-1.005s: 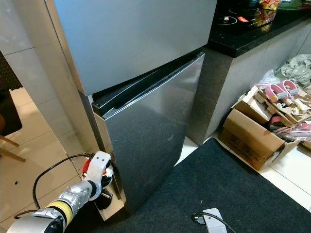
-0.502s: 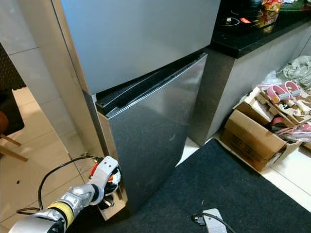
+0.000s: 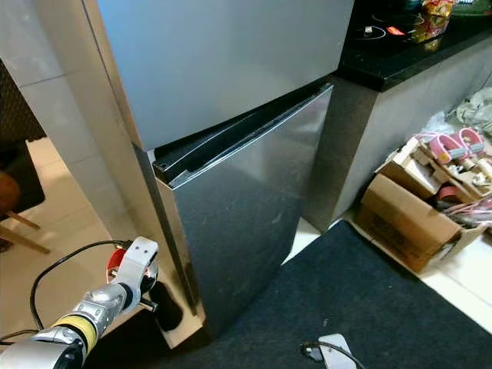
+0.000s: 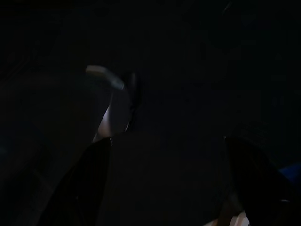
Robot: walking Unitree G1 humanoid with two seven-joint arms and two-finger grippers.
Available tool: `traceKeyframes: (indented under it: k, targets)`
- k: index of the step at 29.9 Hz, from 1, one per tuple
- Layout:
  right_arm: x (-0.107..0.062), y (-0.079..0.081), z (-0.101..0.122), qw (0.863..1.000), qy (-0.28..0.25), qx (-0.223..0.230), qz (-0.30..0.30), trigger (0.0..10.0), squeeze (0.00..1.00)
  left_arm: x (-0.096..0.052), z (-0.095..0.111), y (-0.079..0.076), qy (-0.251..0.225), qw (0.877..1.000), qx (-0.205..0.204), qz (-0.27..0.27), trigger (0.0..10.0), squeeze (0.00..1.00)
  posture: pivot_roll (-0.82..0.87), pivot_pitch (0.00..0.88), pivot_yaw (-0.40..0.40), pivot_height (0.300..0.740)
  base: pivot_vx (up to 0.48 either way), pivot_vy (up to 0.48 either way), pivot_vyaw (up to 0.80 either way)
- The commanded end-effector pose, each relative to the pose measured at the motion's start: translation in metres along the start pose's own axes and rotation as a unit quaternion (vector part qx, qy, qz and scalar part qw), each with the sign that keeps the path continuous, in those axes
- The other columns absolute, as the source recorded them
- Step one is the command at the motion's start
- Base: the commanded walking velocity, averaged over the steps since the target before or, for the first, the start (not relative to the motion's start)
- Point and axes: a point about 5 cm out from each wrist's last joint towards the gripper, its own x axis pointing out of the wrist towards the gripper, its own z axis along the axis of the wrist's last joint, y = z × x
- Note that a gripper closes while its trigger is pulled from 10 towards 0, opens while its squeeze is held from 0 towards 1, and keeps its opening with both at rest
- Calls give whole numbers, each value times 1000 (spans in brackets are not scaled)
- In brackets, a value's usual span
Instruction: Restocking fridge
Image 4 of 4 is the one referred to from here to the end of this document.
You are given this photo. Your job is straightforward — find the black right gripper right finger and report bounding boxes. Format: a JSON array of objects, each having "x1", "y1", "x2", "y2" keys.
[{"x1": 224, "y1": 135, "x2": 301, "y2": 226}]

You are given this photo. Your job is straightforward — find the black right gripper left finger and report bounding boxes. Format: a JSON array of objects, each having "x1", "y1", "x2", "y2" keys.
[{"x1": 40, "y1": 137, "x2": 113, "y2": 226}]

